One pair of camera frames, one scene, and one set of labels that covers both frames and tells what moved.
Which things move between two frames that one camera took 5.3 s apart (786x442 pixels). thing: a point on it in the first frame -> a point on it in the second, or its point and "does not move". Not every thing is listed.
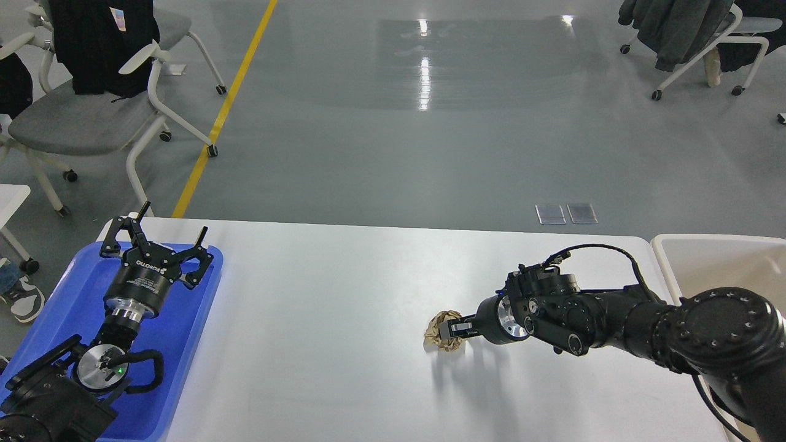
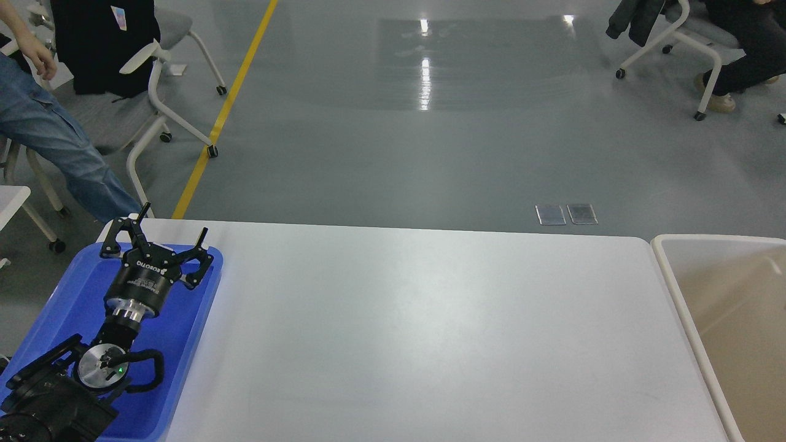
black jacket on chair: [97, 38] does not move
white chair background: [740, 31] -> [672, 34]
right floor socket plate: [582, 213] does not move
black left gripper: [137, 291] does not move
